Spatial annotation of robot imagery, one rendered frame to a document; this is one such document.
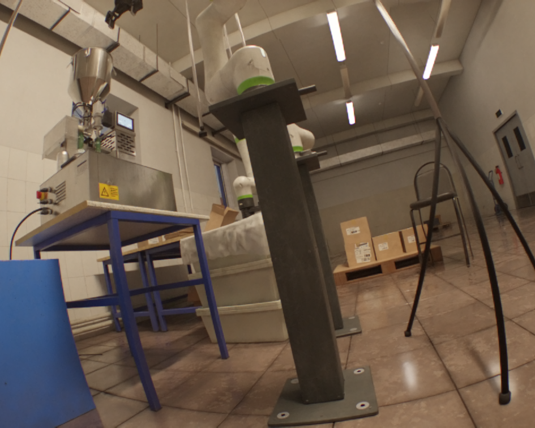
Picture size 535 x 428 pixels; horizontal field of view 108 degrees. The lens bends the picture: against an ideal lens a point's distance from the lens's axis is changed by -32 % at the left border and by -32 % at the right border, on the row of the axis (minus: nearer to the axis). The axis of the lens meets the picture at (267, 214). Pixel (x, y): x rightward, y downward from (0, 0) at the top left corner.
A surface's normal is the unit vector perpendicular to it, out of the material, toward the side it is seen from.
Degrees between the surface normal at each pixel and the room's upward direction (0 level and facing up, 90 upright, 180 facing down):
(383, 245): 90
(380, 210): 90
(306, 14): 90
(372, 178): 90
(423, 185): 77
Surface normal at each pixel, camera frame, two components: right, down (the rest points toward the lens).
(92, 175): 0.92, -0.25
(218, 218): -0.33, -0.07
